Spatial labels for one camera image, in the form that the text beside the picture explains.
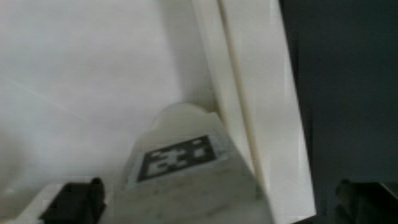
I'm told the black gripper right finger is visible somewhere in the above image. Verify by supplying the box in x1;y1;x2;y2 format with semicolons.
334;179;398;224

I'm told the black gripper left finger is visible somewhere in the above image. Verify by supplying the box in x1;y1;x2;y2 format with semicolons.
12;176;110;224

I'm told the white table leg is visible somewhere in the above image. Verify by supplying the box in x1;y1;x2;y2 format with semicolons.
101;104;274;224

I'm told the white square tabletop tray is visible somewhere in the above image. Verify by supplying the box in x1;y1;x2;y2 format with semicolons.
0;0;220;223

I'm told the white U-shaped fence wall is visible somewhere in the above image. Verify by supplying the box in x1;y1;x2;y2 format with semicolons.
220;0;316;224

